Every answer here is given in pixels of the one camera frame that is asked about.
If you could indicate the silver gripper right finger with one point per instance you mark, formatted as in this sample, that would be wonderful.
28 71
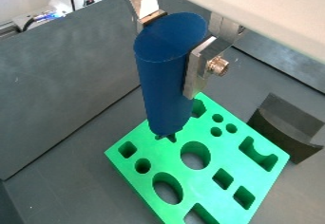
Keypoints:
205 59

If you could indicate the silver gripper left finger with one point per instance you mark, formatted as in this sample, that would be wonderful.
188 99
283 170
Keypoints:
147 12

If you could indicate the blue oval cylinder peg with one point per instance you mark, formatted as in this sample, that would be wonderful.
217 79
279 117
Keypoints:
161 48

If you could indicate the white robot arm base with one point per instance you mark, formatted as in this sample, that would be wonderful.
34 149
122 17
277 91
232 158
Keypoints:
57 9

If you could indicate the black curved block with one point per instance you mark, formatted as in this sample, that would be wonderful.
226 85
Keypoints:
288 126

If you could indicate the green shape sorter block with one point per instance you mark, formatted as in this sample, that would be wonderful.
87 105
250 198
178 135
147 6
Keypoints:
208 177

